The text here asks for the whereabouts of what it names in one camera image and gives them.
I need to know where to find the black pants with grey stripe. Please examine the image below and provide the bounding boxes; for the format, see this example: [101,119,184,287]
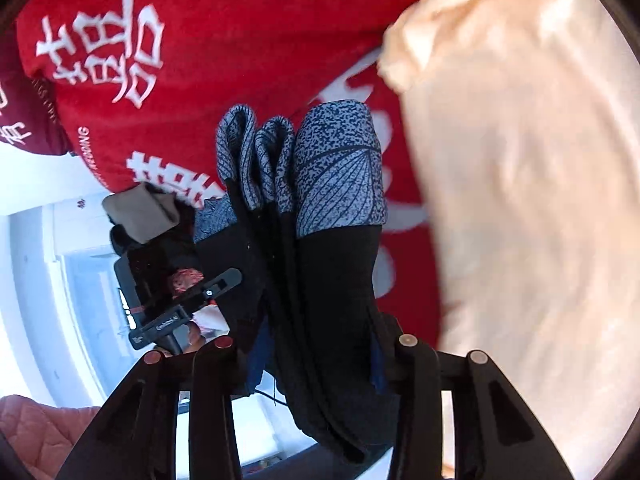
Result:
[194,100,398,465]

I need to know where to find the person's left hand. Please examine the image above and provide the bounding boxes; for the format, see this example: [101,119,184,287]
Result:
[180,304,230,353]

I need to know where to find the folded black garment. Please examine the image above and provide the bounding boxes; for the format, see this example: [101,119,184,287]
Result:
[110,203,203,308]

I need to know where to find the folded beige garment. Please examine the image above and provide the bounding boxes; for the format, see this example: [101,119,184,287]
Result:
[102,183,180,244]

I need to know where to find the pink quilted cushion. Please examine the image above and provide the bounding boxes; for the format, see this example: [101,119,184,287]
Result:
[1,396,100,479]

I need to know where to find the dark red pillow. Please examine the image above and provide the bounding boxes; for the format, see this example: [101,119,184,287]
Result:
[1,26,74,156]

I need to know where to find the red wedding blanket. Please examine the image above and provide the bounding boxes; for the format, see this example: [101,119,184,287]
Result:
[14,0,440,344]

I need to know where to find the cream white blanket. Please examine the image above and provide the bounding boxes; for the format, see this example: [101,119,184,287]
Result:
[378,0,639,479]

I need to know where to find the black cable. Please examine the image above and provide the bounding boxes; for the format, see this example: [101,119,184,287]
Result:
[252,376,292,406]

